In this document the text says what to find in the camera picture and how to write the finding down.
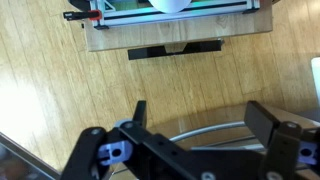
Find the stainless fridge door with display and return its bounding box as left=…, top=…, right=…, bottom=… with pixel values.
left=0, top=131, right=62, bottom=180

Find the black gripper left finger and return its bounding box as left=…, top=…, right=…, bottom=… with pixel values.
left=59, top=99, right=158, bottom=180

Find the aluminium profile frame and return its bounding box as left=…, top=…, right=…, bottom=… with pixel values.
left=89, top=0, right=261, bottom=30

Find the silver handle of shallow drawer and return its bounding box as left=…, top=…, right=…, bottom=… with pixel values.
left=169, top=120, right=248, bottom=144

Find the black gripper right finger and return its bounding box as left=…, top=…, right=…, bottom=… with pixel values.
left=243, top=100, right=320, bottom=180

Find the stainless fridge drawer, shallow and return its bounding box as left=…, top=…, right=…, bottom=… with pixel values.
left=146, top=103, right=320, bottom=180

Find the black metal bracket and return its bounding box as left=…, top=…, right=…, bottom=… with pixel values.
left=127, top=39, right=224, bottom=61

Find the wooden base board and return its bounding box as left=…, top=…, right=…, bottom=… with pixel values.
left=84, top=0, right=274, bottom=53

